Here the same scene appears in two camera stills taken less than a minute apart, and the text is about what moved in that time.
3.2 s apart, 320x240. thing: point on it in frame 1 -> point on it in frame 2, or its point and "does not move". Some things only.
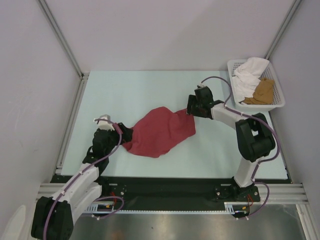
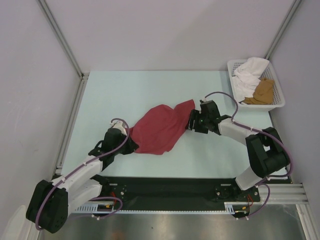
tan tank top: x=262 y=94 does not move
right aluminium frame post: x=293 y=10 does not move
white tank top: x=246 y=77 does not move
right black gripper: x=192 y=101 -> x=195 y=115
